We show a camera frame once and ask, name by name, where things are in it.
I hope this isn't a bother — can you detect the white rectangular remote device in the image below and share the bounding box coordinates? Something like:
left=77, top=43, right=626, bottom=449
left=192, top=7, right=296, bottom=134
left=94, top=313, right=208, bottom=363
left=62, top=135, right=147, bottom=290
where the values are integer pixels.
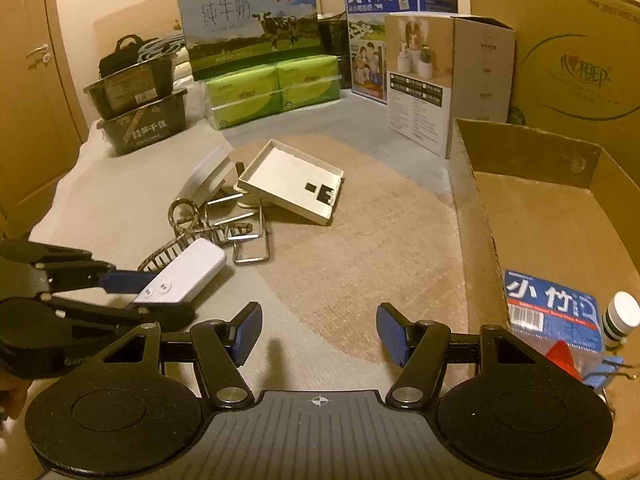
left=134, top=238, right=227, bottom=304

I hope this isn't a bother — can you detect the white square night light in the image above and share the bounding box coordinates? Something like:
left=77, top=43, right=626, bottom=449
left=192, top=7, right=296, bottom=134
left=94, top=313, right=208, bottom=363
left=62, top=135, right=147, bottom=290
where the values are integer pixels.
left=176, top=145, right=234, bottom=206

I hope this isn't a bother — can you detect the beige square tray lid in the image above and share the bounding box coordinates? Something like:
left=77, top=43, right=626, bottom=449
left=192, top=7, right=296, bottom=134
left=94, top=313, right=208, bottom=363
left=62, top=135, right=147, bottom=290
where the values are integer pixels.
left=238, top=139, right=344, bottom=226

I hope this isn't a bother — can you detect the white power plug adapter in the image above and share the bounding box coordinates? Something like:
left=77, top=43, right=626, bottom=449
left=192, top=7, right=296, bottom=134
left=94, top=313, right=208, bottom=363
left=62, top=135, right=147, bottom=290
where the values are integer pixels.
left=232, top=160, right=272, bottom=209

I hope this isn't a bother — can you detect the person's left hand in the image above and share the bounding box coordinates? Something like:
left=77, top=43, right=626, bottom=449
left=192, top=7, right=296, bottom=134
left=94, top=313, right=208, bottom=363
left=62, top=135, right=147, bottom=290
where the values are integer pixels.
left=0, top=368, right=32, bottom=420

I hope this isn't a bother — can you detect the blue dental floss pack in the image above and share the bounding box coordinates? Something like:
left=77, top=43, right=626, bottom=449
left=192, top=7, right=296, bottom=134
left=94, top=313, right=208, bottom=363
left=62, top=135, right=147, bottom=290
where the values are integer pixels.
left=503, top=270, right=604, bottom=363

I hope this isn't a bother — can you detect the wooden door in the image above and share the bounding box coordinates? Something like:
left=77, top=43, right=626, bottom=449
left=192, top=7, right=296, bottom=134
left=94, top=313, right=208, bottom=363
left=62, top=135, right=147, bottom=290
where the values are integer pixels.
left=1, top=0, right=88, bottom=237

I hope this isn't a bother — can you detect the lower black food bowl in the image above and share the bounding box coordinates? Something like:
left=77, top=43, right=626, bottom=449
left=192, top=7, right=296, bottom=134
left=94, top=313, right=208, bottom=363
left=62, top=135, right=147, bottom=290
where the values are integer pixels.
left=96, top=89, right=188, bottom=156

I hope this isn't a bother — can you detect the black food bowl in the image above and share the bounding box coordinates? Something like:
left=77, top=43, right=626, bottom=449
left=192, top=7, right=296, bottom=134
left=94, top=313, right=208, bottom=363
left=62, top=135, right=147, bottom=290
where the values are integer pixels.
left=84, top=54, right=175, bottom=120
left=96, top=89, right=188, bottom=156

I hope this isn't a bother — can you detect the blue plastic clip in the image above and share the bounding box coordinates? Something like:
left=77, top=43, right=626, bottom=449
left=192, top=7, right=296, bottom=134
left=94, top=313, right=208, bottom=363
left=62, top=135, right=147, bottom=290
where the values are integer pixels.
left=582, top=356, right=639, bottom=393

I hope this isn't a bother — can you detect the open cardboard box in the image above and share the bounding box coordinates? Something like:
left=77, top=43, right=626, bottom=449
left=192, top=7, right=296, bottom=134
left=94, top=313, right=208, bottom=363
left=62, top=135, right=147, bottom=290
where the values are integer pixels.
left=448, top=117, right=640, bottom=480

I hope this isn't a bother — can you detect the upper black food bowl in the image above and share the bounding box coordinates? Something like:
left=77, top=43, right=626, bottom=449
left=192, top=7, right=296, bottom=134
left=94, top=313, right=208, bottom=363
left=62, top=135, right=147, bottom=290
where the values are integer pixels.
left=84, top=54, right=175, bottom=120

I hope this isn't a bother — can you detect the small white bottle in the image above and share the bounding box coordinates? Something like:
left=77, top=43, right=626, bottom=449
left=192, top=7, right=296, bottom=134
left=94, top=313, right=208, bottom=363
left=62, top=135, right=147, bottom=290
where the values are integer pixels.
left=602, top=290, right=640, bottom=350

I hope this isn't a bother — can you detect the green tissue pack bundle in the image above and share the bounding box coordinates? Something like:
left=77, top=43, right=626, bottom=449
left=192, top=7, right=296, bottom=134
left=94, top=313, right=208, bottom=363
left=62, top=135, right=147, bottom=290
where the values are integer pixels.
left=204, top=54, right=342, bottom=130

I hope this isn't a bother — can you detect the black handbag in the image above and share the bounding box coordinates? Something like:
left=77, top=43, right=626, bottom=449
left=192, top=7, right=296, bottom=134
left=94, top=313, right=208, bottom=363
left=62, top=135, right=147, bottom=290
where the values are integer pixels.
left=99, top=34, right=151, bottom=78

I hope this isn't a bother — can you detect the white humidifier product box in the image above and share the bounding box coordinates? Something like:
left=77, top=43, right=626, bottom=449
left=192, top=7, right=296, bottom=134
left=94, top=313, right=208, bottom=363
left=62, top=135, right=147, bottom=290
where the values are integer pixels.
left=385, top=12, right=516, bottom=158

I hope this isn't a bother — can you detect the light blue milk carton box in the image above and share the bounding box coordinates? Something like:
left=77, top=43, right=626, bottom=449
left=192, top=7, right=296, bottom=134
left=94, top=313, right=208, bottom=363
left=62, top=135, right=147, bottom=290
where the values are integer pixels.
left=177, top=0, right=323, bottom=80

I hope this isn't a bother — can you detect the large flat cardboard box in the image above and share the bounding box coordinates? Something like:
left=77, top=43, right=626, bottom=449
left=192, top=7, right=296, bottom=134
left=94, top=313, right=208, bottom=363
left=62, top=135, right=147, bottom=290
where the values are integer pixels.
left=470, top=0, right=639, bottom=178

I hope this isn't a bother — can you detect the dark blue milk box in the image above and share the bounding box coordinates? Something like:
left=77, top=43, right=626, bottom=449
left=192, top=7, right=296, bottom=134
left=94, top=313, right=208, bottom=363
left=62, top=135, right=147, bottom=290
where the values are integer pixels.
left=345, top=0, right=458, bottom=103

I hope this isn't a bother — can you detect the grey folded strap bundle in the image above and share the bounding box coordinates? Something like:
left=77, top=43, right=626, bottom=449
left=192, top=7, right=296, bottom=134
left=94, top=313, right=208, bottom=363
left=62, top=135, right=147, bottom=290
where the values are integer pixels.
left=136, top=34, right=188, bottom=64

